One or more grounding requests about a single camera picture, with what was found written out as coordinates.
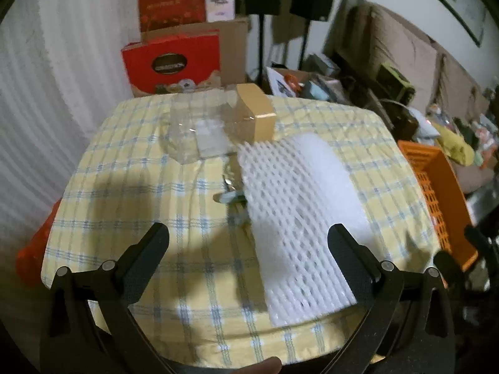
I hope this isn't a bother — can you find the orange plastic basket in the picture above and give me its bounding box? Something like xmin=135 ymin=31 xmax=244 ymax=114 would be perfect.
xmin=398 ymin=140 xmax=479 ymax=271

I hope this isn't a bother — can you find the green black power station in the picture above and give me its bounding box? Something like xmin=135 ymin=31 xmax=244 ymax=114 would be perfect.
xmin=377 ymin=62 xmax=413 ymax=104

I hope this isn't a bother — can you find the clear plastic jar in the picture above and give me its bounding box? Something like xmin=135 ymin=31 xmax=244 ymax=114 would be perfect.
xmin=162 ymin=89 xmax=250 ymax=164

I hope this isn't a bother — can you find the open cardboard clutter box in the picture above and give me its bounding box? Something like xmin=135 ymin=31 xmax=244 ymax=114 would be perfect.
xmin=265 ymin=66 xmax=324 ymax=100

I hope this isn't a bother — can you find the red plastic bag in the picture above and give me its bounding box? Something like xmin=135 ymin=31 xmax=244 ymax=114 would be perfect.
xmin=16 ymin=200 xmax=53 ymax=293

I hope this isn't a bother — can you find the black speaker stand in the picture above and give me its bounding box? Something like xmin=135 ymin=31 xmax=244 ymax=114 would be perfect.
xmin=253 ymin=13 xmax=268 ymax=82
xmin=298 ymin=19 xmax=312 ymax=70

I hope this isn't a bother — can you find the yellow cloth bag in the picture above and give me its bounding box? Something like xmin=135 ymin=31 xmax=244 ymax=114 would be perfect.
xmin=437 ymin=127 xmax=478 ymax=166

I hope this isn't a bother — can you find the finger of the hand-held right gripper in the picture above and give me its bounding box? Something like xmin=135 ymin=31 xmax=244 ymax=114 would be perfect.
xmin=466 ymin=225 xmax=499 ymax=273

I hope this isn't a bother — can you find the yellow plaid tablecloth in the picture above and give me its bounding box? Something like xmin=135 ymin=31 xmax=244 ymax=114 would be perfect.
xmin=41 ymin=93 xmax=441 ymax=369

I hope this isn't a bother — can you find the white printed box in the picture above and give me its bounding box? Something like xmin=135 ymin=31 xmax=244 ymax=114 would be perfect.
xmin=267 ymin=67 xmax=298 ymax=96

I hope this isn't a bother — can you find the large brown sofa cushion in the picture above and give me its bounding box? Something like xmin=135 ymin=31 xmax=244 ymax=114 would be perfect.
xmin=366 ymin=0 xmax=441 ymax=98

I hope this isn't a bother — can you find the person's left hand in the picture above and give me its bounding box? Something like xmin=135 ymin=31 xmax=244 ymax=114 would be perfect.
xmin=234 ymin=356 xmax=282 ymax=374

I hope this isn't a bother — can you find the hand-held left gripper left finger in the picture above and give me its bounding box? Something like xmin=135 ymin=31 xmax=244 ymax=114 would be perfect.
xmin=39 ymin=222 xmax=172 ymax=374

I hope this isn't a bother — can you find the gold jar lid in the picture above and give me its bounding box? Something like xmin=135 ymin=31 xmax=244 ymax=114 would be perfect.
xmin=236 ymin=84 xmax=277 ymax=143

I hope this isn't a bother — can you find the red gift box oval label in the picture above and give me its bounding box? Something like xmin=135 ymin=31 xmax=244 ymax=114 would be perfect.
xmin=121 ymin=33 xmax=223 ymax=98

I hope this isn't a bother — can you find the brown cardboard box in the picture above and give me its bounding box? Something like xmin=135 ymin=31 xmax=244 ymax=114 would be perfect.
xmin=141 ymin=17 xmax=250 ymax=86

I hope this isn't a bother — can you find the pink white box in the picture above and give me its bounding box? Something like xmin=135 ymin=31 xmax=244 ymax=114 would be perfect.
xmin=205 ymin=0 xmax=235 ymax=22

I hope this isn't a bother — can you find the red gold-print gift box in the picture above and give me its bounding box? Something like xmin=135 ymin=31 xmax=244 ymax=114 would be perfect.
xmin=137 ymin=0 xmax=209 ymax=34

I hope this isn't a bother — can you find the medium brown sofa cushion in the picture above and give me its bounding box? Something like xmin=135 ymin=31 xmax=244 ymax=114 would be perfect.
xmin=433 ymin=43 xmax=490 ymax=113

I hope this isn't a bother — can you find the white curtain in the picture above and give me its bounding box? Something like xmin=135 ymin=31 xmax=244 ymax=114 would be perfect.
xmin=0 ymin=0 xmax=137 ymax=250

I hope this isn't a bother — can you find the brown sofa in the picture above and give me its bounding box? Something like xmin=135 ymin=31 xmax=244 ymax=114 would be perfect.
xmin=323 ymin=0 xmax=499 ymax=203

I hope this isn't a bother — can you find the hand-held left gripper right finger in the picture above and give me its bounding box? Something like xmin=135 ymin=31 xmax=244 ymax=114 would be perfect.
xmin=329 ymin=224 xmax=455 ymax=374

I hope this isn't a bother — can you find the white foam net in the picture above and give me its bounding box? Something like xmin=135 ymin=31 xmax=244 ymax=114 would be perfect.
xmin=236 ymin=132 xmax=371 ymax=326

